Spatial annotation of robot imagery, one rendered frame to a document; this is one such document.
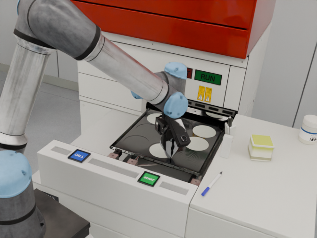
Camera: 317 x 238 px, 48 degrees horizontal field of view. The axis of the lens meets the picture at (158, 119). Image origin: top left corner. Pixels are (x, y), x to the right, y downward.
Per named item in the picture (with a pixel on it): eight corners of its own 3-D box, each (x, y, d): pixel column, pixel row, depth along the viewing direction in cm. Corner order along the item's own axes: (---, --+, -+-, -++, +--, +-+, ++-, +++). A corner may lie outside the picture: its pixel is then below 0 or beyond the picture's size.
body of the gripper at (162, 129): (171, 126, 137) (174, 98, 131) (183, 138, 131) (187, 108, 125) (154, 131, 133) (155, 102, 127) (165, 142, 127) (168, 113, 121)
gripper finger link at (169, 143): (163, 151, 138) (164, 131, 134) (171, 159, 134) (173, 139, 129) (156, 153, 137) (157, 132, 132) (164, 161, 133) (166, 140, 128)
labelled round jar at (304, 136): (298, 133, 144) (304, 112, 139) (317, 138, 142) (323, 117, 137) (296, 142, 138) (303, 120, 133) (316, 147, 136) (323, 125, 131)
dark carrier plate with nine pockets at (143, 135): (150, 110, 168) (150, 109, 167) (222, 129, 157) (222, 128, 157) (114, 147, 140) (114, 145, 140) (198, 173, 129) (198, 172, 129)
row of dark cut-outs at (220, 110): (143, 93, 171) (143, 88, 170) (234, 115, 157) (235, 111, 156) (143, 93, 170) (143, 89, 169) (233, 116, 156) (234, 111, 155)
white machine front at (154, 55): (81, 97, 190) (78, 22, 170) (232, 138, 165) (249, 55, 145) (78, 100, 188) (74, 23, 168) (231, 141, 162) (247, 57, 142)
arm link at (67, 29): (61, -10, 72) (199, 97, 104) (46, -18, 81) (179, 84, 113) (29, 38, 73) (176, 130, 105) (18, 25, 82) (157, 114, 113)
